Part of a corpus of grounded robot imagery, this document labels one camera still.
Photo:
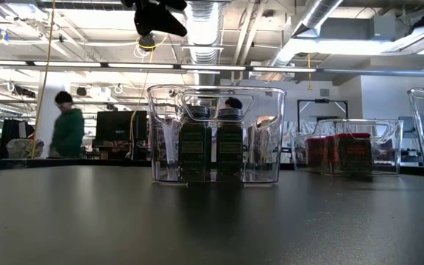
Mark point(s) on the black hanging dome fixture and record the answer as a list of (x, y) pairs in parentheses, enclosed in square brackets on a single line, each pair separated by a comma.
[(147, 41)]

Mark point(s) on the silver ventilation duct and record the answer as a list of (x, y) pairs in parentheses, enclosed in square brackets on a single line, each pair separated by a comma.
[(204, 33), (318, 14)]

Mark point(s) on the linear ceiling light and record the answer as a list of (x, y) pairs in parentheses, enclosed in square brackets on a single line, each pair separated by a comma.
[(142, 66)]

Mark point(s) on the black equipment case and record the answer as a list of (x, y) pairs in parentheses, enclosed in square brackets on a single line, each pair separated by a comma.
[(13, 130)]

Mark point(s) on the green-lidded oregano jar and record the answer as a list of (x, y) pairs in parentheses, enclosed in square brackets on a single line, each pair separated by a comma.
[(195, 147), (229, 147)]

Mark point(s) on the black computer monitor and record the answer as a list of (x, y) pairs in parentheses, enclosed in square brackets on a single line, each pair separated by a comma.
[(120, 125)]

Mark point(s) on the black metal stand frame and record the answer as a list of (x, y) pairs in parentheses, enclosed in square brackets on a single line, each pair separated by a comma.
[(322, 100)]

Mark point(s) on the grey crumpled bag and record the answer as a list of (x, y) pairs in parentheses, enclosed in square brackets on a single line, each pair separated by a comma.
[(24, 149)]

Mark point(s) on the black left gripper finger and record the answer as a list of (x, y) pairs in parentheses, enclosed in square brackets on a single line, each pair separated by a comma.
[(144, 22), (169, 20)]

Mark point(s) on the person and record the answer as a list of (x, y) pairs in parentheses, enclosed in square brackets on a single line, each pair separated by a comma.
[(233, 103), (68, 132)]

